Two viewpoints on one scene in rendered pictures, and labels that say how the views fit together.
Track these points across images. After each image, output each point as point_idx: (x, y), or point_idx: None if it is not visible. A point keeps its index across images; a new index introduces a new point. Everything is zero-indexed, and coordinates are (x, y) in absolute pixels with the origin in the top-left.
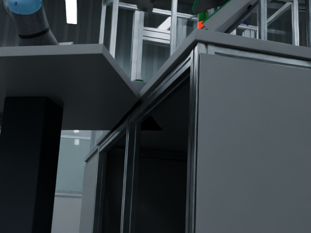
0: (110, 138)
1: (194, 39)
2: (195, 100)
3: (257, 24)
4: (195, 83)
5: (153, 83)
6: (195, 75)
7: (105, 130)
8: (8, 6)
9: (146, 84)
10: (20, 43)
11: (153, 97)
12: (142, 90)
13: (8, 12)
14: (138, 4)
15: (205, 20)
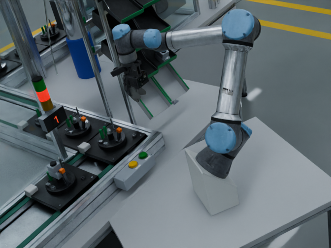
0: (103, 235)
1: (241, 96)
2: (242, 118)
3: (97, 75)
4: (241, 112)
5: (204, 132)
6: (241, 109)
7: (88, 240)
8: (242, 139)
9: (193, 138)
10: (231, 163)
11: (200, 140)
12: (188, 145)
13: (239, 145)
14: (139, 94)
15: (187, 86)
